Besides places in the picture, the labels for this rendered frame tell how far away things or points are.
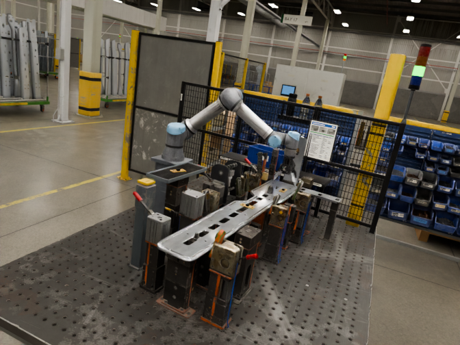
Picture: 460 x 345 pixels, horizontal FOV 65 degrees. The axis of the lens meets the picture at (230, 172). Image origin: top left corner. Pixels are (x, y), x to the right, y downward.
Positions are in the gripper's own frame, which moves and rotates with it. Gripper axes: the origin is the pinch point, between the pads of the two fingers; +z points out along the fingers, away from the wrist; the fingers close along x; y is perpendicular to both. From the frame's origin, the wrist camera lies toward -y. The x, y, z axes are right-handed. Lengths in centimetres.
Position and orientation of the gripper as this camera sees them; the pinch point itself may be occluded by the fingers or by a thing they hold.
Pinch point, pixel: (284, 183)
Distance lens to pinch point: 243.8
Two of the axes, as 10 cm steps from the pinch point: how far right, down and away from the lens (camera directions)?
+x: 8.7, 2.6, -4.2
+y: -4.7, 1.8, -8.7
